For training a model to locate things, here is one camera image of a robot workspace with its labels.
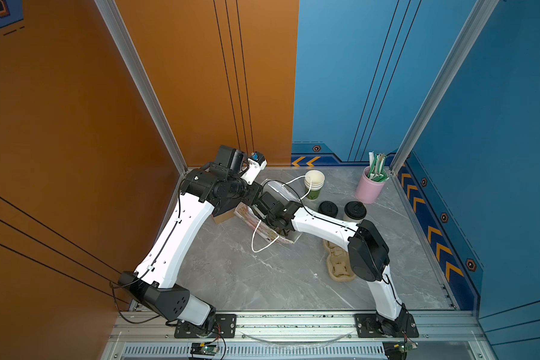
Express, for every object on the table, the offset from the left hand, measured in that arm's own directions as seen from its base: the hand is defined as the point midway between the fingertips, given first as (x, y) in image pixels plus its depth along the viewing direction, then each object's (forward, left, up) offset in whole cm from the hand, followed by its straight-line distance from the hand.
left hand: (258, 186), depth 72 cm
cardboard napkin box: (+5, +17, -26) cm, 32 cm away
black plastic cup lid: (+5, -38, -20) cm, 43 cm away
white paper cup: (+1, -38, -22) cm, 44 cm away
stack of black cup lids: (+11, -29, -27) cm, 41 cm away
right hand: (+2, -2, -23) cm, 23 cm away
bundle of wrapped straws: (+22, -49, -14) cm, 56 cm away
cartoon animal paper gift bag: (-11, 0, -4) cm, 12 cm away
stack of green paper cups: (+23, -25, -21) cm, 40 cm away
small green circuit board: (-40, +17, -32) cm, 54 cm away
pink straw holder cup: (+18, -47, -25) cm, 57 cm away
